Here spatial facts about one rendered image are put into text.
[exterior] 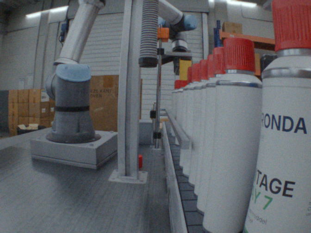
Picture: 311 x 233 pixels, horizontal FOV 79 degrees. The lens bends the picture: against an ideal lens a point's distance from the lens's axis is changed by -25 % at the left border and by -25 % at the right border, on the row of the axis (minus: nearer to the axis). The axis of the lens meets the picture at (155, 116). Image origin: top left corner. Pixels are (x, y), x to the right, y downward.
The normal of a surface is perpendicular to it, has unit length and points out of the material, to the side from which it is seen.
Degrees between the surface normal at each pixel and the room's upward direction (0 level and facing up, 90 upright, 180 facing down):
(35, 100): 91
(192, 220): 0
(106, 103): 90
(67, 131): 74
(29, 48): 90
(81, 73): 89
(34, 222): 0
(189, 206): 0
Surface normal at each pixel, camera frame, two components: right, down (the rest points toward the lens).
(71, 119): 0.25, -0.18
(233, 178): -0.33, 0.07
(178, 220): 0.03, -1.00
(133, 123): -0.01, 0.08
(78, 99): 0.58, 0.11
